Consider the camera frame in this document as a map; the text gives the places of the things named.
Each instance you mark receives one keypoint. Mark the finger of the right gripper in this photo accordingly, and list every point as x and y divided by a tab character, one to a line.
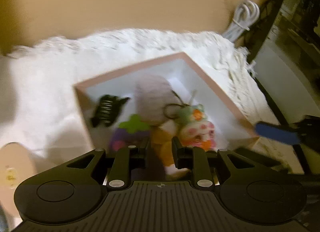
283	134

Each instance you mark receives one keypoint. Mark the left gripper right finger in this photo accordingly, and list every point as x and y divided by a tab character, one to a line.
195	160

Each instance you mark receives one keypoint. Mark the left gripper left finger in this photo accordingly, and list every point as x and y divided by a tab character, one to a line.
127	159

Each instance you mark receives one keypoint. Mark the purple pink sponge puff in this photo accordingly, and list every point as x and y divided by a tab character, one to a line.
129	133

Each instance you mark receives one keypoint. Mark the orange soft toy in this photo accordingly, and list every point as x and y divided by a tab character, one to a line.
161	143

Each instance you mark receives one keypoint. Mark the black claw hair clip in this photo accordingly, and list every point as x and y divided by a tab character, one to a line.
108	110

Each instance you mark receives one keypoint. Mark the lavender fluffy scrunchie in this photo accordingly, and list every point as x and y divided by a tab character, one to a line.
155	99

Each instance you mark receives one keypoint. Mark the pink pig squishy toy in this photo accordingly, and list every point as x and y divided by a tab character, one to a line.
198	134

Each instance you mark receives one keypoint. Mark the pink cardboard box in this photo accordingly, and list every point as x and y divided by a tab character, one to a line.
190	83

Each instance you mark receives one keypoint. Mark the white textured tablecloth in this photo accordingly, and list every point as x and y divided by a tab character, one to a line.
69	192

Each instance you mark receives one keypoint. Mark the tall clear plastic jar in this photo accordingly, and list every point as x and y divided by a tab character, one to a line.
16	166

